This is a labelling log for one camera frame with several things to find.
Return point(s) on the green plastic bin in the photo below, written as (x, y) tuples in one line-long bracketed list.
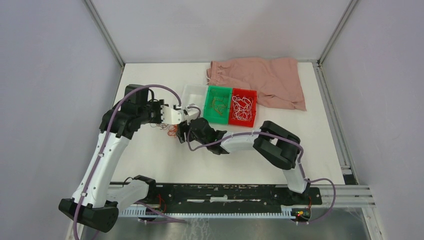
[(217, 104)]

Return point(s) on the red plastic bin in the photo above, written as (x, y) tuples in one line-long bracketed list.
[(243, 108)]

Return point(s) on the pink cloth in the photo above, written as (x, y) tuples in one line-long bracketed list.
[(276, 81)]

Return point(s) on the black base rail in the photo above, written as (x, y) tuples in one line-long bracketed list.
[(196, 198)]

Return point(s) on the clear plastic bin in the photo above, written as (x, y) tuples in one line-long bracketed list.
[(194, 94)]

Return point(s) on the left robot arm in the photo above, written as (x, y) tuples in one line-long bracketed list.
[(93, 204)]

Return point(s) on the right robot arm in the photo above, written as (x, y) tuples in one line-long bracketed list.
[(277, 145)]

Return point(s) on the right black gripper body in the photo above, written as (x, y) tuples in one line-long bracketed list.
[(183, 127)]

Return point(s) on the white slotted cable duct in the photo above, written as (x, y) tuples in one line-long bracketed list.
[(139, 211)]

